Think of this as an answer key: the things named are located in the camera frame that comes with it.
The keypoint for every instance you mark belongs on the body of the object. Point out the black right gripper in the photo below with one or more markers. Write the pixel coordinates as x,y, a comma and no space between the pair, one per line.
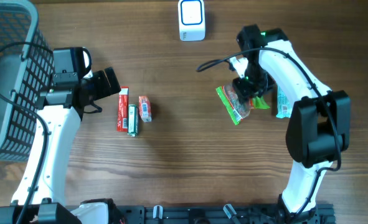
244,92

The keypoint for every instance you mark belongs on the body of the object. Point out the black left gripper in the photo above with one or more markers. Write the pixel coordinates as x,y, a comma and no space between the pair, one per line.
104,90

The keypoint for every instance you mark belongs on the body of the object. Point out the red candy bar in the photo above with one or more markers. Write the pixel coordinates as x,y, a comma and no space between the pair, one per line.
122,121

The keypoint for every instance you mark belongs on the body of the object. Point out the green snack bag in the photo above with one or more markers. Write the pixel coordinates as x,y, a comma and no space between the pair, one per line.
237,110

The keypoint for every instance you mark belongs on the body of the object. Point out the light blue tissue pack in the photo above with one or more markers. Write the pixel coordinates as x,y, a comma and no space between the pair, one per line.
284,107

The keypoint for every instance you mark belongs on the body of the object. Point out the red white small box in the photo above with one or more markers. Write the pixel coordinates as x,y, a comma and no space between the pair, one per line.
145,109

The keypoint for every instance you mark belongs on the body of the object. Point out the dark green gum pack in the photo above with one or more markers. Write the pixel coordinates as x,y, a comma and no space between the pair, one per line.
132,120

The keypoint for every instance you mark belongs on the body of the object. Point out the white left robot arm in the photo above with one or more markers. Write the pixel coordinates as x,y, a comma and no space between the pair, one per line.
40,196

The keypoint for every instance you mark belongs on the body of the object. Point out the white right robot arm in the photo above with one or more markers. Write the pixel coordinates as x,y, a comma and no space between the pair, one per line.
318,129

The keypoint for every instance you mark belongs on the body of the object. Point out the white barcode scanner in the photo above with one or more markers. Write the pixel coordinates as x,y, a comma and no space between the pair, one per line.
191,16

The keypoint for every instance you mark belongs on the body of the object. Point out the dark grey plastic basket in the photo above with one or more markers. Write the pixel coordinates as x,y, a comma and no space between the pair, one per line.
25,67

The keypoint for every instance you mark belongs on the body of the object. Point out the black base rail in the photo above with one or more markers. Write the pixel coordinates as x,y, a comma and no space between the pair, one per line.
252,214

